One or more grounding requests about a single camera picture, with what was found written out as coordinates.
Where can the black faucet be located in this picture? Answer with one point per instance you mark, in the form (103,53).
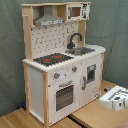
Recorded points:
(72,40)

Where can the left red stove knob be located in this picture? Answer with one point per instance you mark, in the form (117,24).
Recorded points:
(56,75)

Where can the grey range hood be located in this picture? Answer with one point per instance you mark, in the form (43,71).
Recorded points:
(48,18)

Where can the red stove knob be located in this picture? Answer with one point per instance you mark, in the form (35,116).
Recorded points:
(74,69)
(56,75)

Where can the toy microwave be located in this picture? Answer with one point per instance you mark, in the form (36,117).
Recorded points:
(77,11)

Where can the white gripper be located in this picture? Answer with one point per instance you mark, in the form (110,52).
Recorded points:
(116,99)

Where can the white oven door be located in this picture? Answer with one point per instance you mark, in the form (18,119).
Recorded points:
(61,100)

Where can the white cabinet door with dispenser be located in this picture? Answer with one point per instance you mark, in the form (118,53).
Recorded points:
(90,79)

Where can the right red stove knob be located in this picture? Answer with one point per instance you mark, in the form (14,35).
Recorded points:
(74,69)

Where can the wooden toy kitchen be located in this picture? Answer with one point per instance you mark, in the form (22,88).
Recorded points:
(45,40)

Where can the black stovetop red burners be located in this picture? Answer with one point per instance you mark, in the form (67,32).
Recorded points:
(52,59)

